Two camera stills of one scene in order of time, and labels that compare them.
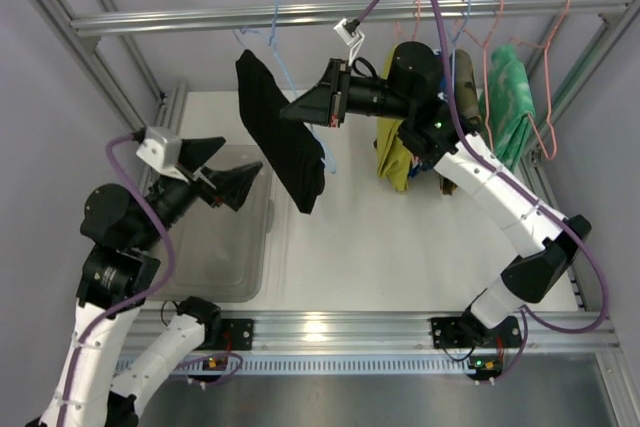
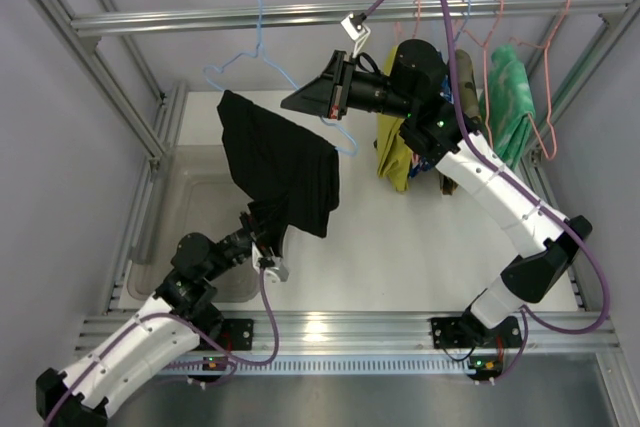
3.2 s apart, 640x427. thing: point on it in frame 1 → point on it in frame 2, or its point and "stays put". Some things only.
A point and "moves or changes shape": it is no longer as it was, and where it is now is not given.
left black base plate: (236, 334) stays put
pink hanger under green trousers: (544, 44) stays put
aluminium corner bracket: (535, 157) stays put
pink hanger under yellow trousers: (414, 33) stays put
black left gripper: (201, 180) → (255, 232)
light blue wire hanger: (270, 34) → (258, 51)
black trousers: (289, 141) moves or changes shape
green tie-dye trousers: (507, 107) stays put
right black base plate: (470, 332) stays put
